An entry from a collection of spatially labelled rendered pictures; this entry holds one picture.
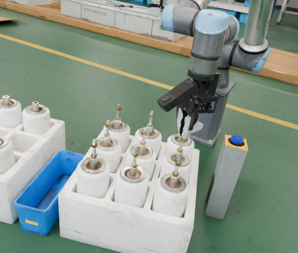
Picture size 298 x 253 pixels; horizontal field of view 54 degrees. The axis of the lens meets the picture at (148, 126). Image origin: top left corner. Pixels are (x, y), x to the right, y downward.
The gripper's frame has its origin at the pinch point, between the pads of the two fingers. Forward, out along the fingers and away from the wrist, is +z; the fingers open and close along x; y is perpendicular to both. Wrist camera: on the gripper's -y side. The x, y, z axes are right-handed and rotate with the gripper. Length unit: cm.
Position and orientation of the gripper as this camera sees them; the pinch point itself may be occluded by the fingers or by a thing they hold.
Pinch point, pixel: (181, 135)
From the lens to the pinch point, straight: 87.9
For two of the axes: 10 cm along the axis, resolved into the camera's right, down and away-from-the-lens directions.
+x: -4.3, -5.0, 7.5
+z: -1.2, 8.5, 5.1
